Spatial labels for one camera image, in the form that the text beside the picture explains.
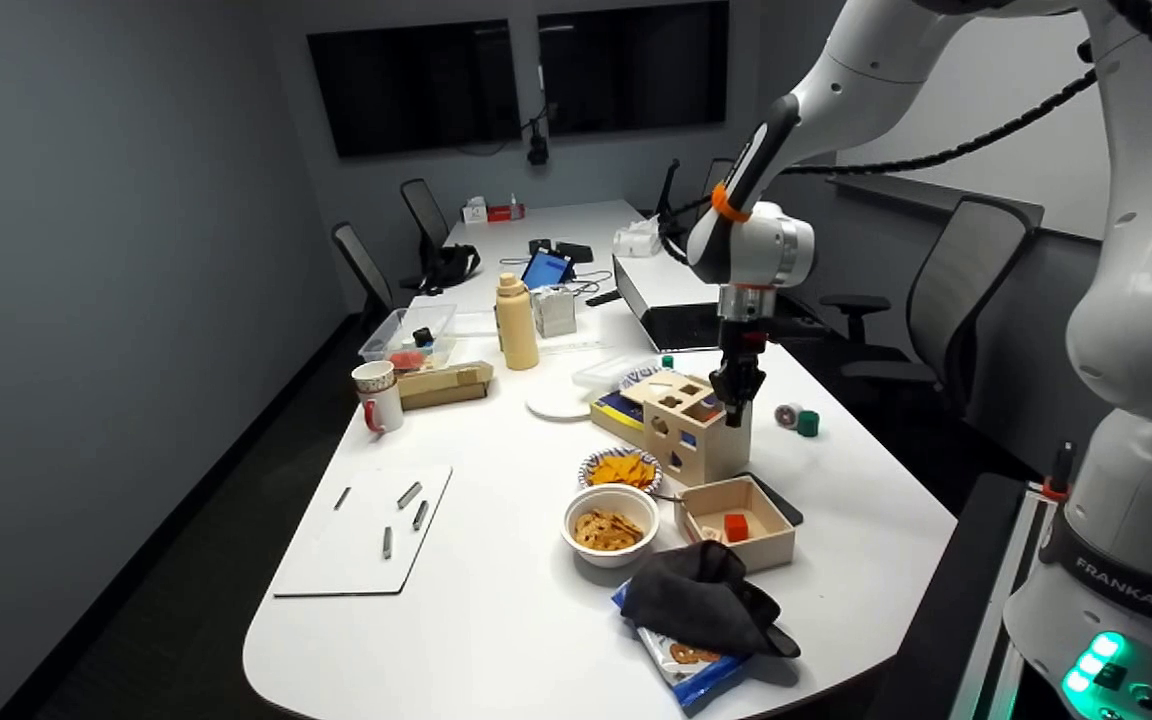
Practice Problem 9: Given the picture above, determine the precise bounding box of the white flat board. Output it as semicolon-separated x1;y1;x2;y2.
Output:
269;456;460;599

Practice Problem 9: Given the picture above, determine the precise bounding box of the small red object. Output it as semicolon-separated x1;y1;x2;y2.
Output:
383;343;431;379

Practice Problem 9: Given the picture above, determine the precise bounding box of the white bowl with snacks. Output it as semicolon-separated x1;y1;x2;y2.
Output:
557;481;665;572

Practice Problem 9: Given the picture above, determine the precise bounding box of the wooden shape sorter box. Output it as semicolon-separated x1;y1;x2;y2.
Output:
585;370;758;490

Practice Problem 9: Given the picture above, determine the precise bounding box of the blue flat object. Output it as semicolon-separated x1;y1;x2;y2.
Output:
520;253;580;294

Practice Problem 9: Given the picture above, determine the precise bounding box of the clear plastic bag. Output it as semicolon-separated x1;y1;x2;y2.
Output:
608;212;672;266

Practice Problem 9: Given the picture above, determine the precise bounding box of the blue snack bag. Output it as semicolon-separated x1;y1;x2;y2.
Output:
608;582;767;720

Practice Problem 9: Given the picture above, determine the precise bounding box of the metal rail robot stand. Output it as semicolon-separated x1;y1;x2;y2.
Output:
944;478;1077;720

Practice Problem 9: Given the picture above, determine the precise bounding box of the black conference webcam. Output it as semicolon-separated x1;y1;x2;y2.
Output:
520;61;557;171

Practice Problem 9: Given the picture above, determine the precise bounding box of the black cloth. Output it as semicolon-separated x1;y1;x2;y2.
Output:
616;537;804;662

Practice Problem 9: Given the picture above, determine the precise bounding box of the white and red box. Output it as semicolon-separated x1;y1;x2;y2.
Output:
460;193;531;228

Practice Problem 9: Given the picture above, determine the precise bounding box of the black wall monitor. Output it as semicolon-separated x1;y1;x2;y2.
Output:
303;15;525;165
531;0;732;139

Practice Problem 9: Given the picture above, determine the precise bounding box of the white rectangular box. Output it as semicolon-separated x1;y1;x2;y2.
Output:
608;245;730;319

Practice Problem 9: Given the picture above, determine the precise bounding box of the bowl with orange food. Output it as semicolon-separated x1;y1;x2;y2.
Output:
578;445;669;501

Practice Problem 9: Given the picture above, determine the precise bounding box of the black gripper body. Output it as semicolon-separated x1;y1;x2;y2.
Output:
715;314;780;384

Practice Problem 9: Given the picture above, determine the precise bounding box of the black remote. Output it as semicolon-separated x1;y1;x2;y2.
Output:
525;236;595;269

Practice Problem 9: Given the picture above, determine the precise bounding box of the wooden open tray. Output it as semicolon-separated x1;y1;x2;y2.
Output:
672;473;804;582

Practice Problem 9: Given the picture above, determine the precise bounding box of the black bag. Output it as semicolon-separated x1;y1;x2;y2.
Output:
418;240;486;299

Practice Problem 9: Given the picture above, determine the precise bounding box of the yellow mustard bottle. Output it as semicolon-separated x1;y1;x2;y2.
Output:
492;269;543;378

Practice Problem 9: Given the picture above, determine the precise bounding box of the long wooden block box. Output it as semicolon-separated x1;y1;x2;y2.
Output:
391;357;502;416

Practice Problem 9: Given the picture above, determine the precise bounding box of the white round plate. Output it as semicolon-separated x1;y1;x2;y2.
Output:
520;378;601;429

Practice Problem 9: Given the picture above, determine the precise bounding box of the clear plastic container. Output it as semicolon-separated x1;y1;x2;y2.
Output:
358;299;455;364

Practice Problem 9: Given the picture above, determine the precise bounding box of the large grey office chair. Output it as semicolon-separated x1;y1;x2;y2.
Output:
788;193;1038;407

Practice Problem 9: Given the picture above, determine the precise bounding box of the white jar red label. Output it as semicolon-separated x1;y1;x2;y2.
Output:
348;357;407;441

